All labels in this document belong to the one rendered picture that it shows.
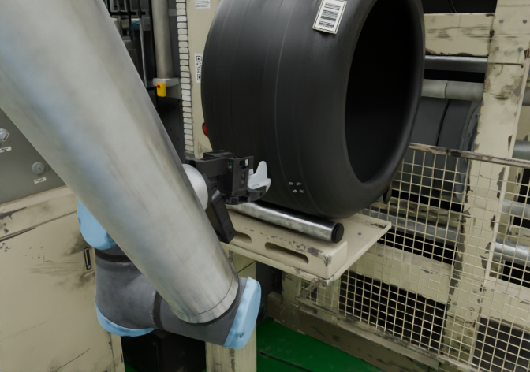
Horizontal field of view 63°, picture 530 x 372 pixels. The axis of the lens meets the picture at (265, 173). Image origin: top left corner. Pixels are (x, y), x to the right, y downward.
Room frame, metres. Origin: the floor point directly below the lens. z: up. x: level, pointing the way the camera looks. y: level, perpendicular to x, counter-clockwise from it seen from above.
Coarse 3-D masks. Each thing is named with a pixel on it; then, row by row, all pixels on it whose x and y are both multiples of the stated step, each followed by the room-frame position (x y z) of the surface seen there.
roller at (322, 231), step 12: (240, 204) 0.98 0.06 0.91; (252, 204) 0.97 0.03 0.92; (264, 204) 0.95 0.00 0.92; (252, 216) 0.96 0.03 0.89; (264, 216) 0.94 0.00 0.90; (276, 216) 0.92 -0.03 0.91; (288, 216) 0.90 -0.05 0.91; (300, 216) 0.89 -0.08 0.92; (312, 216) 0.88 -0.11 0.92; (300, 228) 0.88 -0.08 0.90; (312, 228) 0.86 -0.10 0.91; (324, 228) 0.84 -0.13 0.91; (336, 228) 0.83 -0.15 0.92; (336, 240) 0.83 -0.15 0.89
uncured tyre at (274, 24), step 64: (256, 0) 0.85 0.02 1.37; (320, 0) 0.78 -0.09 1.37; (384, 0) 1.16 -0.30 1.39; (256, 64) 0.79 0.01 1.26; (320, 64) 0.74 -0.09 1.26; (384, 64) 1.24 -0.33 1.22; (256, 128) 0.78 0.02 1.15; (320, 128) 0.74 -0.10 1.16; (384, 128) 1.19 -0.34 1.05; (320, 192) 0.78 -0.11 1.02
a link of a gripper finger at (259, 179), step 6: (264, 162) 0.76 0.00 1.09; (258, 168) 0.75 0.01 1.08; (264, 168) 0.76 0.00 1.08; (258, 174) 0.75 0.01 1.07; (264, 174) 0.76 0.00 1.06; (252, 180) 0.73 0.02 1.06; (258, 180) 0.75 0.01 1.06; (264, 180) 0.76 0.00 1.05; (270, 180) 0.79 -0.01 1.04; (252, 186) 0.73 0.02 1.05; (258, 186) 0.74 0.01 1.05
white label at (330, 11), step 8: (328, 0) 0.77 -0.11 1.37; (336, 0) 0.77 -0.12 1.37; (320, 8) 0.77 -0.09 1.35; (328, 8) 0.77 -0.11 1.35; (336, 8) 0.77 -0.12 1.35; (344, 8) 0.76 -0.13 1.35; (320, 16) 0.76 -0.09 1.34; (328, 16) 0.76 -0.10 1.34; (336, 16) 0.76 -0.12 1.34; (320, 24) 0.75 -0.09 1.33; (328, 24) 0.75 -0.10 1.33; (336, 24) 0.75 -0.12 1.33; (336, 32) 0.75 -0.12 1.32
